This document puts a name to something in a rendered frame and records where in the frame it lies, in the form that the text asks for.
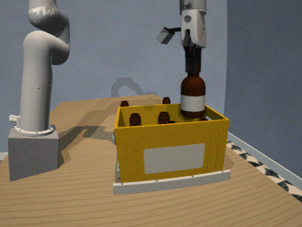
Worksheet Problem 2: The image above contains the yellow crate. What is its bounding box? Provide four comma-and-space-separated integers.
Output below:
115, 104, 229, 183

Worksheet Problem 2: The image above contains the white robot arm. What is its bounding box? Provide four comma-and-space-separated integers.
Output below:
9, 0, 207, 137

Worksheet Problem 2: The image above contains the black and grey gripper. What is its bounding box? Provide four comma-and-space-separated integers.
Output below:
180, 8, 207, 73

